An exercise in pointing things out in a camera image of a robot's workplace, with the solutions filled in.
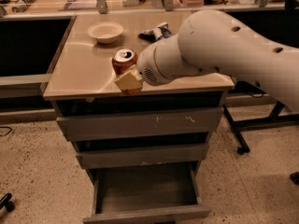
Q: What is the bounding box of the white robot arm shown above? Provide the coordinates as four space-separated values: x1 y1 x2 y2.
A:
115 10 299 111

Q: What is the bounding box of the black table leg frame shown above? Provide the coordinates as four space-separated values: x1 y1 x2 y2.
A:
222 81 299 156

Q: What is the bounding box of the black caster bottom left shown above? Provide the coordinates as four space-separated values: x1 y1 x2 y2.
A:
0 193 15 212

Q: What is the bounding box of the middle drawer front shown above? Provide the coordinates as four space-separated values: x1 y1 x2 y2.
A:
77 143 209 169

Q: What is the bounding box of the top drawer front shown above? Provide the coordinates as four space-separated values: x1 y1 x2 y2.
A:
57 107 223 142

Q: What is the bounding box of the black cable on floor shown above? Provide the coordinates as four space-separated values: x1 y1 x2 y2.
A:
0 126 13 137

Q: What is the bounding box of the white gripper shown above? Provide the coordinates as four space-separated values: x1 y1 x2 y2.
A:
114 35 200 91

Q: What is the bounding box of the blue white chip bag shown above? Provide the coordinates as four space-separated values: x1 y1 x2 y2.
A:
138 22 173 43

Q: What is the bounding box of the grey drawer cabinet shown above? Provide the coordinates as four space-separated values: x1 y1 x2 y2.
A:
42 10 235 224

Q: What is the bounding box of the open bottom drawer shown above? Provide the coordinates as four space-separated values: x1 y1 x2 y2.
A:
83 162 210 224

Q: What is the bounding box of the red coke can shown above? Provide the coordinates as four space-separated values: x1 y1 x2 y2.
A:
112 47 143 95

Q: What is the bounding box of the white bowl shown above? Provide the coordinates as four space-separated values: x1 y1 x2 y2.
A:
88 21 123 44

